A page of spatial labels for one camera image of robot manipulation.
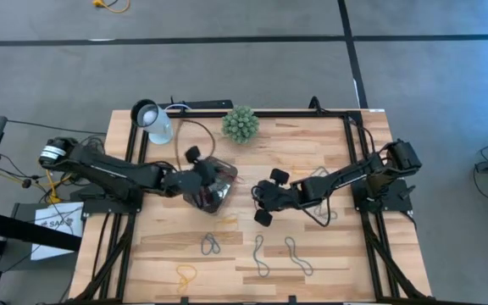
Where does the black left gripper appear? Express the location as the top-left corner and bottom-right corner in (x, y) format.
(165, 146), (228, 204)

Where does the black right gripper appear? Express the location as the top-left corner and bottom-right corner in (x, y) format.
(252, 168), (298, 228)

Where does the smoky translucent plastic bin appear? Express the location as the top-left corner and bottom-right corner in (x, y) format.
(182, 155), (240, 214)

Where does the grey rubber band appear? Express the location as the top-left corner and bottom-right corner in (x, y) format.
(309, 165), (332, 179)

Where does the long teal rubber band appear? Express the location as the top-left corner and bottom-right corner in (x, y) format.
(252, 235), (271, 279)
(284, 236), (315, 277)

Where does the blue-grey rubber band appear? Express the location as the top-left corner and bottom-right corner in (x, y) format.
(200, 231), (221, 256)

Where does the yellow rubber band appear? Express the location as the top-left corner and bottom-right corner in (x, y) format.
(176, 263), (198, 294)

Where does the white table lamp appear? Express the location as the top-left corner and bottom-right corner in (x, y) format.
(130, 98), (175, 146)

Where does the green succulent in patterned pot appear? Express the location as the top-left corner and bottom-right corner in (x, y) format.
(220, 105), (261, 145)

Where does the black power strip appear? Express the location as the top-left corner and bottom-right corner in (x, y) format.
(158, 99), (235, 112)

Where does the long black floor tape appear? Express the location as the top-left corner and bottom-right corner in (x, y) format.
(0, 33), (488, 47)

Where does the white paper sheet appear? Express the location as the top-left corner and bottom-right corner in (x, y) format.
(30, 202), (85, 262)

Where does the short black floor tape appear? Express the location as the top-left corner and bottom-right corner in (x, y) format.
(337, 0), (369, 109)

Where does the black beam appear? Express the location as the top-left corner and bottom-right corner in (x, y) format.
(0, 206), (83, 252)

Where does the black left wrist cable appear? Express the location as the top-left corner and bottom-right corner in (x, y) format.
(174, 118), (217, 171)

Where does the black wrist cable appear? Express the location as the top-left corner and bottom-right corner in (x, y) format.
(297, 197), (335, 229)
(174, 118), (217, 171)

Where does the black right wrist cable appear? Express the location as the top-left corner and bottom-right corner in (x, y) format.
(297, 197), (335, 229)

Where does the black aluminium table frame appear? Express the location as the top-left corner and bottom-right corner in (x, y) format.
(72, 108), (430, 304)

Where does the thin black floor cable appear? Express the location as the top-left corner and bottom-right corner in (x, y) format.
(5, 119), (108, 136)

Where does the yellow floor cable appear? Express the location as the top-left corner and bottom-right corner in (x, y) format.
(92, 0), (131, 14)

